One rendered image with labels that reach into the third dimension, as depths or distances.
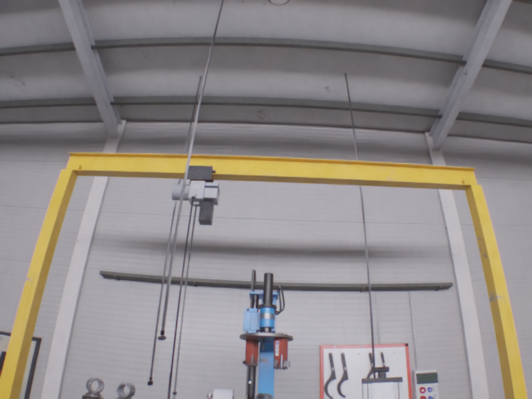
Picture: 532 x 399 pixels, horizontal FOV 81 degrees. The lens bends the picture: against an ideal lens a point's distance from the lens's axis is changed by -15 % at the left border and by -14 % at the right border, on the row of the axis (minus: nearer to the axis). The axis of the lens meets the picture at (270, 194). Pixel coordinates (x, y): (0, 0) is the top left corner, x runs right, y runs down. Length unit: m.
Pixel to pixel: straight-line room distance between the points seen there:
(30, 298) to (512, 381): 5.08
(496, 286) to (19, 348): 5.11
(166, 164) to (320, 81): 3.85
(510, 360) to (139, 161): 4.77
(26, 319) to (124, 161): 2.16
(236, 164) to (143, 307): 3.18
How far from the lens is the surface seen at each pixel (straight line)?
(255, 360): 4.10
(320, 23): 6.63
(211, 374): 6.04
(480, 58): 7.08
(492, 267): 4.51
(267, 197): 6.88
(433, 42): 7.26
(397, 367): 6.34
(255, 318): 4.34
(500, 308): 4.41
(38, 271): 4.43
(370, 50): 6.76
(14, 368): 4.32
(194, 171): 4.29
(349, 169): 4.47
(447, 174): 4.93
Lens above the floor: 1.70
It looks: 30 degrees up
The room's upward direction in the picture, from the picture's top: 2 degrees clockwise
